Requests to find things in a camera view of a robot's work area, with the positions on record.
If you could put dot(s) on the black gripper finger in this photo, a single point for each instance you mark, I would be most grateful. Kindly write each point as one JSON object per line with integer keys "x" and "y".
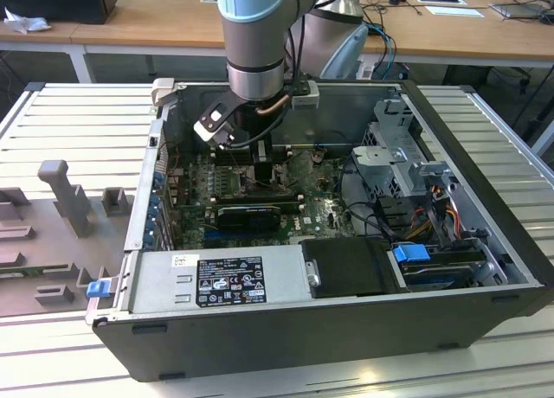
{"x": 264, "y": 171}

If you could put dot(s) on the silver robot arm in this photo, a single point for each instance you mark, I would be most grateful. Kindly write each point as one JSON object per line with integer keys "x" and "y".
{"x": 255, "y": 47}

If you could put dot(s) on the black RAM slot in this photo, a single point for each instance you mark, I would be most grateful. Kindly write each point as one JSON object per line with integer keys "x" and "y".
{"x": 294, "y": 205}
{"x": 281, "y": 149}
{"x": 281, "y": 158}
{"x": 255, "y": 195}

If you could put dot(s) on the CPU socket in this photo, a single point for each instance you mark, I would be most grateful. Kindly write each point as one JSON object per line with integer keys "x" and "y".
{"x": 246, "y": 184}

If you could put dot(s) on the black graphics card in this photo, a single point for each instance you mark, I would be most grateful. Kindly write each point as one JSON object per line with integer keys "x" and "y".
{"x": 249, "y": 218}

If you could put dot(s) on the round coin battery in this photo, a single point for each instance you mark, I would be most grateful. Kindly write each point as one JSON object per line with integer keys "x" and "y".
{"x": 319, "y": 156}

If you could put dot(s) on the green motherboard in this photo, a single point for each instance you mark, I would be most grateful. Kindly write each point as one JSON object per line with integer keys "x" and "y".
{"x": 320, "y": 207}

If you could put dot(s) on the grey metal drive cage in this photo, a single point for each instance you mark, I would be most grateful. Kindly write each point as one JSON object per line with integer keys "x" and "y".
{"x": 376, "y": 160}

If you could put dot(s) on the black label sticker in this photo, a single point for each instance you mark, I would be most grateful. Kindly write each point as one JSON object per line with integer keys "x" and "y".
{"x": 229, "y": 281}

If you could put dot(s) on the small white barcode sticker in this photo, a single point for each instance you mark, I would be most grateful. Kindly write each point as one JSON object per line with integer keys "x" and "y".
{"x": 185, "y": 260}

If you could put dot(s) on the black plastic air shroud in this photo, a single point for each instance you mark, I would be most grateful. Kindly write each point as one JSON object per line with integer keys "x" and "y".
{"x": 346, "y": 268}

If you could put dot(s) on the wooden desk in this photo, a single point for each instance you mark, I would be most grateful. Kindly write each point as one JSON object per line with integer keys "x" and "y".
{"x": 173, "y": 21}

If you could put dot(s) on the silver power supply unit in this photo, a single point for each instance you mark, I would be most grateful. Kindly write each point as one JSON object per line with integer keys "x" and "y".
{"x": 156, "y": 285}

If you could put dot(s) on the blue disk carrier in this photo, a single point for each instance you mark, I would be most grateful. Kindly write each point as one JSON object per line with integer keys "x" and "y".
{"x": 409, "y": 254}

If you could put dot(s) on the dark grey PC case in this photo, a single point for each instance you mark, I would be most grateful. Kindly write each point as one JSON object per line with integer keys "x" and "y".
{"x": 303, "y": 342}

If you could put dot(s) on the grey parts rack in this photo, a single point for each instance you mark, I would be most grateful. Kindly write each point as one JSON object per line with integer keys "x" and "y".
{"x": 73, "y": 207}

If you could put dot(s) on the hard disk drive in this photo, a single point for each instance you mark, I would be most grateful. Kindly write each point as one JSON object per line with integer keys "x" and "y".
{"x": 433, "y": 277}

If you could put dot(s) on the blue case latch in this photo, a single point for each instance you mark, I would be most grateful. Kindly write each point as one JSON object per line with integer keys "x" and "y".
{"x": 97, "y": 289}

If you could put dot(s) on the black computer box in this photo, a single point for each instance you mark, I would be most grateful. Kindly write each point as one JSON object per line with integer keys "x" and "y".
{"x": 56, "y": 0}

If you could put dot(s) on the crumpled white paper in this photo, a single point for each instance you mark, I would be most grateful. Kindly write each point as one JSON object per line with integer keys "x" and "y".
{"x": 26, "y": 22}

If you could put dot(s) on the green RAM stick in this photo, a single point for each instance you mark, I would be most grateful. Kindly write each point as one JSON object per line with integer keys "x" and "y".
{"x": 34, "y": 270}

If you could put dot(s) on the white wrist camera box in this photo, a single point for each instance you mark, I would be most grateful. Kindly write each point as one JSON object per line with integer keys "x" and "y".
{"x": 212, "y": 127}

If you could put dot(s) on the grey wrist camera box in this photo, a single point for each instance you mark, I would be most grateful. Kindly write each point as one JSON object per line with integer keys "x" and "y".
{"x": 305, "y": 96}

